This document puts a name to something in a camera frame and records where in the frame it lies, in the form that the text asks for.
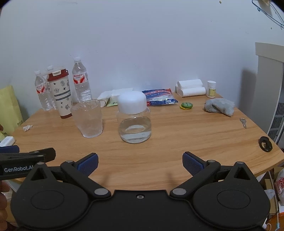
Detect glass jar with water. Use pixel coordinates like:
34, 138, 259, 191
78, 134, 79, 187
116, 107, 152, 144

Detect white jar cap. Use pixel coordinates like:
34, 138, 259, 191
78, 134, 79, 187
117, 91, 147, 115

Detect middle plastic water bottle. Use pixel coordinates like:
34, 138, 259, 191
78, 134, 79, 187
46, 65, 57, 110

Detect plastic water bottle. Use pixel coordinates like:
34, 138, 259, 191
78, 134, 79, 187
35, 70, 53, 111
72, 57, 92, 102
46, 65, 57, 110

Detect left plastic water bottle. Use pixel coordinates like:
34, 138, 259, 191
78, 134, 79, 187
35, 70, 53, 111

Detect small white pill bottle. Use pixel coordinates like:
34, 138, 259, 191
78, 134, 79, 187
206, 80, 216, 98

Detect right plastic water bottle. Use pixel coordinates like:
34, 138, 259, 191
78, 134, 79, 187
72, 57, 92, 102

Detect operator left hand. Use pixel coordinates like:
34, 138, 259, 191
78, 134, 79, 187
0, 181, 10, 231

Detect white power bank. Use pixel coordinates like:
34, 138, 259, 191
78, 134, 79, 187
0, 136, 15, 147

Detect crumpled white paper scrap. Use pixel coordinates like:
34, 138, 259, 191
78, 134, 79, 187
23, 125, 33, 132

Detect yellow paper bag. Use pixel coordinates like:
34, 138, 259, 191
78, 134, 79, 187
0, 85, 23, 141

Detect textured clear glass cup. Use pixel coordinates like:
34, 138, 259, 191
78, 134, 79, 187
71, 100, 103, 138

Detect small silver key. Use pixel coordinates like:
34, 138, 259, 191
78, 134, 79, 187
240, 118, 246, 128

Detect green yellow round tin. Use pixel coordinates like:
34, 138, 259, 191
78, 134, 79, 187
180, 102, 193, 110

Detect grey crumpled cloth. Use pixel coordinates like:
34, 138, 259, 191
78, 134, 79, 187
204, 98, 235, 117

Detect green paper sheet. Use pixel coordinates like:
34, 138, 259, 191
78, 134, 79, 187
106, 97, 118, 107

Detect lower white paper roll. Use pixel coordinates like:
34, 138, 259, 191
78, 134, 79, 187
177, 87, 206, 98

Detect white paper roll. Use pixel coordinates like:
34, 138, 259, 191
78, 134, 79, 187
177, 87, 206, 98
177, 79, 203, 89

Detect white tissue pack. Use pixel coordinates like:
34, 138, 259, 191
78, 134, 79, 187
97, 88, 133, 107

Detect blue red plastic packet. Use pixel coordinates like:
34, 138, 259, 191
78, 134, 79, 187
143, 88, 178, 106

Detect white cabinet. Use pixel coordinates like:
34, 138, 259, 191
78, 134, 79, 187
250, 42, 283, 143

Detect upper white paper roll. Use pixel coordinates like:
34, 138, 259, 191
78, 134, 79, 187
177, 79, 203, 89

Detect red cream floral tumbler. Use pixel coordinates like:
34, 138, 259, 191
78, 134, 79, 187
48, 69, 73, 119

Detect black ring object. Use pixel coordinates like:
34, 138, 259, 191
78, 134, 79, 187
258, 136, 273, 153

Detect blue wire hanger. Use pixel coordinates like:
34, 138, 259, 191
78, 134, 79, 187
251, 0, 283, 30

